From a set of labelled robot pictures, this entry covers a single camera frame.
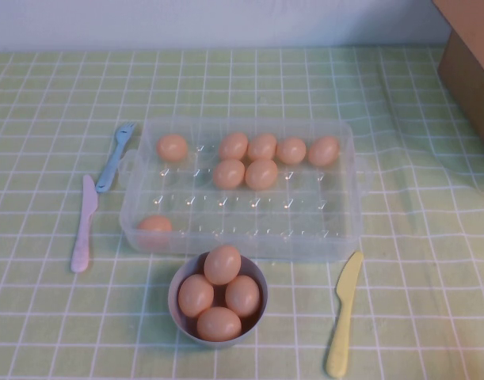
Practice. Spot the clear plastic egg box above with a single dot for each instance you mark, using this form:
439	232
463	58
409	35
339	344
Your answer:
265	221

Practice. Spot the blue plastic fork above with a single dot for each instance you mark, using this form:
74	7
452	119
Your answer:
111	162

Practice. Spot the brown cardboard box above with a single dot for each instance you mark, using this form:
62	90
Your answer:
469	79

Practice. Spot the yellow plastic knife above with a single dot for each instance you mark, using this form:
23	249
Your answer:
344	308

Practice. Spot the pink plastic knife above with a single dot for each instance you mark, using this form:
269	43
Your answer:
85	221

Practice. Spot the green checked tablecloth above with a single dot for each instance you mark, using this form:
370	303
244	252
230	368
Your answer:
424	277

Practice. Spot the grey round bowl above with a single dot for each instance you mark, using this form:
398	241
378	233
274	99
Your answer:
254	271

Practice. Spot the brown egg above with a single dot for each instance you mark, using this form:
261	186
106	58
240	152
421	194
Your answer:
195	295
155	225
261	146
219	324
229	173
324	150
291	150
172	147
222	264
261	174
233	145
242	296

